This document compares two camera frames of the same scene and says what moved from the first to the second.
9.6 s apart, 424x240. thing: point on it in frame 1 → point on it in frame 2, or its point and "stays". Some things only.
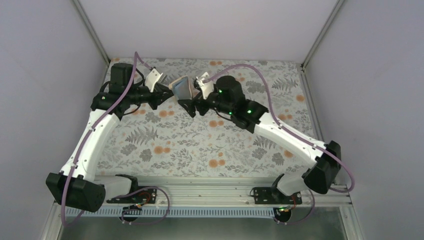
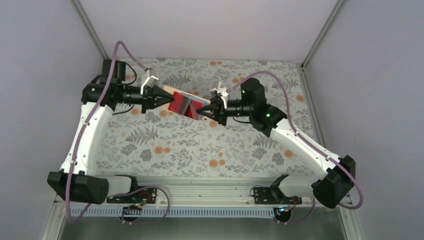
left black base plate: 145,196 stays
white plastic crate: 180,212 stays
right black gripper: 196,102 → 220,110
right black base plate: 270,195 stays
